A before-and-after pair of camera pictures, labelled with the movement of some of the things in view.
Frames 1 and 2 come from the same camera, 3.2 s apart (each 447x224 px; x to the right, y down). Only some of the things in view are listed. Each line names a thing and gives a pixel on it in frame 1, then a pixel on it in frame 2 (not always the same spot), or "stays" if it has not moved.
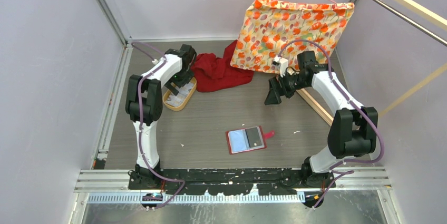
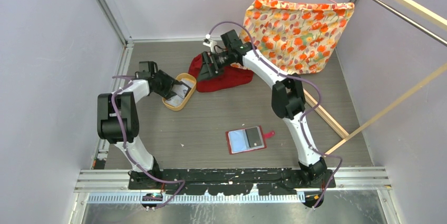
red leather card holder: [247, 139] stays
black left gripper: [187, 77] -> [166, 93]
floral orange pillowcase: [271, 28] stays
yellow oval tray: [177, 103] stays
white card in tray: [177, 100] stays
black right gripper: [281, 81] -> [205, 72]
